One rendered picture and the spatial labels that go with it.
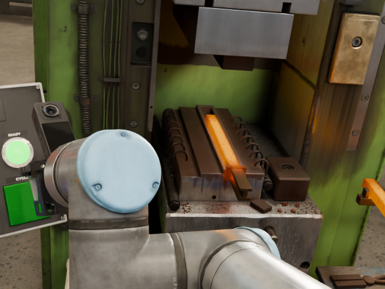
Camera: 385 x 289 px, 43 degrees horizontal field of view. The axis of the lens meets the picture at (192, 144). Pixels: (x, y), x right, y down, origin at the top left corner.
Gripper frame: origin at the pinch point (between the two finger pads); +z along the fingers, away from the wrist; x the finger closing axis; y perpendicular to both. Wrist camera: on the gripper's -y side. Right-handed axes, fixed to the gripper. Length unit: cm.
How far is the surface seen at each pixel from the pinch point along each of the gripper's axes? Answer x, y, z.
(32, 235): 35, 31, 169
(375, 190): 77, 20, -6
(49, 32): 13.7, -29.3, 21.5
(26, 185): 0.3, 2.8, 10.4
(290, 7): 52, -23, -13
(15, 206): -2.5, 6.2, 10.4
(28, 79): 102, -85, 371
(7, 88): 0.2, -16.0, 11.1
